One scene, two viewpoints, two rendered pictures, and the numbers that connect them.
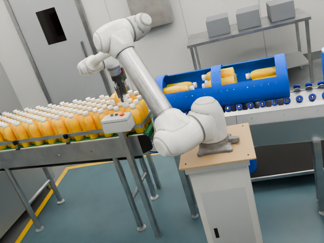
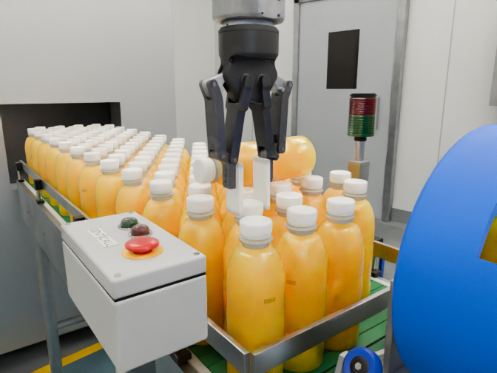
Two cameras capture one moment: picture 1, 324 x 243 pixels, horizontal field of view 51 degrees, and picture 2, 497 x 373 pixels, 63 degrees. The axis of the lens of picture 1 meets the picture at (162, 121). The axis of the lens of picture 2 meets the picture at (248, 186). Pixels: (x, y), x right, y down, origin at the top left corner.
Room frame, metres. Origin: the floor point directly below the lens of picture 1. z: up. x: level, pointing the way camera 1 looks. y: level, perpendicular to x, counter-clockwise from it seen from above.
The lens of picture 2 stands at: (1.86, -0.06, 1.27)
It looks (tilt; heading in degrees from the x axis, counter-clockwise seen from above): 13 degrees down; 31
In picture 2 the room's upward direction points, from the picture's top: straight up
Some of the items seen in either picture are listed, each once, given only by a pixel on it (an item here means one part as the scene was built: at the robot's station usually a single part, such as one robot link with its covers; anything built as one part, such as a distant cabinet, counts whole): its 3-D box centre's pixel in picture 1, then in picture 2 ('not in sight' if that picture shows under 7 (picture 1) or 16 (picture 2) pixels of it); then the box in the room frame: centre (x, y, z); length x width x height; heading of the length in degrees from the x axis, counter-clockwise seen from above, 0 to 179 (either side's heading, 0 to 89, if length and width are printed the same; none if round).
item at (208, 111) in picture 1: (207, 118); not in sight; (1.55, -0.22, 1.18); 0.18 x 0.16 x 0.22; 118
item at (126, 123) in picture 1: (117, 122); (129, 276); (2.17, 0.29, 1.05); 0.20 x 0.10 x 0.10; 68
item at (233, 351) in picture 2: (49, 137); (69, 206); (2.50, 0.89, 0.96); 1.60 x 0.01 x 0.03; 68
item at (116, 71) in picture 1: (114, 70); (248, 2); (2.31, 0.22, 1.37); 0.09 x 0.09 x 0.06
